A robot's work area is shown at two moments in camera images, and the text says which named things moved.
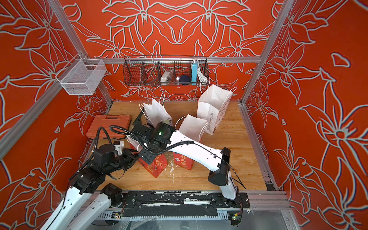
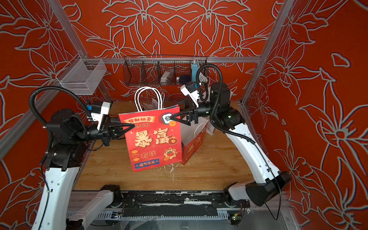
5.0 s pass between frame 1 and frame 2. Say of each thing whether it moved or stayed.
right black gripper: moved
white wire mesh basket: stayed
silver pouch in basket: stayed
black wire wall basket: stayed
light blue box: stayed
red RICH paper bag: moved
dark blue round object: stayed
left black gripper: moved
